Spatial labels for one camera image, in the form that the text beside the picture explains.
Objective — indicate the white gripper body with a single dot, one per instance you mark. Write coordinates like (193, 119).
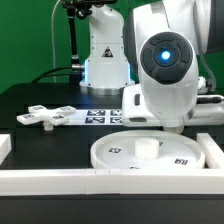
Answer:
(209, 110)

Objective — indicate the white round table top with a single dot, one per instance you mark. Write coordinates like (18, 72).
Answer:
(146, 149)

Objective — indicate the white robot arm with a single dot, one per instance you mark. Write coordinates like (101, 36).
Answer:
(152, 58)

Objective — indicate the white marker sheet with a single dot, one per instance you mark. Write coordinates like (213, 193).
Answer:
(96, 117)

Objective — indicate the white right fence block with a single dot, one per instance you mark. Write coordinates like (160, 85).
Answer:
(214, 156)

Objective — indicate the white fence block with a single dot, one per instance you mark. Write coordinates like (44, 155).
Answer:
(5, 146)
(214, 156)

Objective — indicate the white cross-shaped table base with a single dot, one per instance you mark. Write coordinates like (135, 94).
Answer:
(49, 117)

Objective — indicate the white left fence block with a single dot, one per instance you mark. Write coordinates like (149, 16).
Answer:
(5, 146)

